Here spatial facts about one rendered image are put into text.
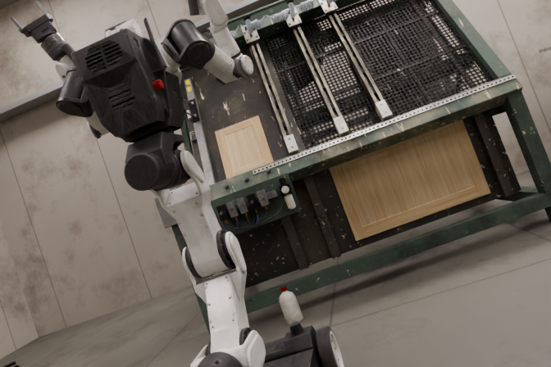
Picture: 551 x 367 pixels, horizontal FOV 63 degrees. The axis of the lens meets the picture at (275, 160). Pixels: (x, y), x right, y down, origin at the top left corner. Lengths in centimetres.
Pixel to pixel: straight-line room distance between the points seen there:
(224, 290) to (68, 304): 485
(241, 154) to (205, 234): 133
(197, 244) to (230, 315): 27
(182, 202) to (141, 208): 408
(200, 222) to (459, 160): 194
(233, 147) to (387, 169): 100
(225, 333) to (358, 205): 159
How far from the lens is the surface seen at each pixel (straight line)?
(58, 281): 638
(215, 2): 173
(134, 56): 145
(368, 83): 299
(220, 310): 162
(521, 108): 300
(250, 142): 290
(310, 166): 268
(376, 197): 296
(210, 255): 161
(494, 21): 546
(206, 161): 290
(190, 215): 160
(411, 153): 300
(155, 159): 138
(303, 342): 176
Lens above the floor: 76
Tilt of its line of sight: 3 degrees up
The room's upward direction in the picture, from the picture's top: 20 degrees counter-clockwise
